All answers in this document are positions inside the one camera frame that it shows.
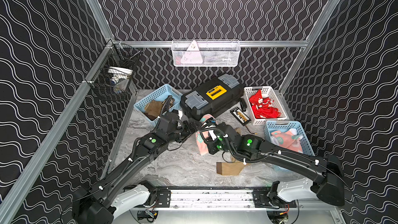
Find tan plain sock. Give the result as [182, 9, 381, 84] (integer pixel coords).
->
[216, 162, 246, 176]

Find brown sock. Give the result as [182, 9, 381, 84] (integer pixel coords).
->
[144, 100, 164, 121]

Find red santa sock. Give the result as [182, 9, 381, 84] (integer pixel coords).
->
[249, 90, 273, 107]

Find pink sock edge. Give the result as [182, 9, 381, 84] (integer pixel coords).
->
[195, 114, 214, 156]

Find red white striped sock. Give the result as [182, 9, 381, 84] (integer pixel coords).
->
[251, 105, 281, 119]

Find pink dotted sock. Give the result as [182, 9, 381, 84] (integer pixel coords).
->
[271, 128, 304, 153]

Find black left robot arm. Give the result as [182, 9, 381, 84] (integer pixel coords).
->
[71, 112, 202, 224]

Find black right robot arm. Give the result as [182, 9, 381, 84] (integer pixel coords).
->
[198, 123, 346, 206]

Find left light blue basket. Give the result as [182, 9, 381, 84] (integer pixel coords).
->
[134, 84, 182, 126]

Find light blue basket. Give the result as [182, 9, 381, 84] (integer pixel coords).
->
[264, 120, 314, 156]
[134, 84, 182, 126]

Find white perforated plastic basket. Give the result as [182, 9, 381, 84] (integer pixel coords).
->
[244, 86, 287, 125]

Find right light blue basket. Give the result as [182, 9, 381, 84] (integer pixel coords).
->
[264, 120, 314, 156]

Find black board yellow connectors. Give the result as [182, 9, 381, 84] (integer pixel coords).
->
[230, 107, 251, 126]

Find black stapler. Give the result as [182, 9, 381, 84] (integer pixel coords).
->
[239, 98, 247, 112]

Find black toolbox yellow handle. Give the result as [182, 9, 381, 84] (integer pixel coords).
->
[180, 74, 245, 120]

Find clear wall-mounted basket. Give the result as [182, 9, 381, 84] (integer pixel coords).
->
[171, 39, 241, 67]

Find black wire wall basket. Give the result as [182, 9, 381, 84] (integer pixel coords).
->
[89, 44, 143, 102]

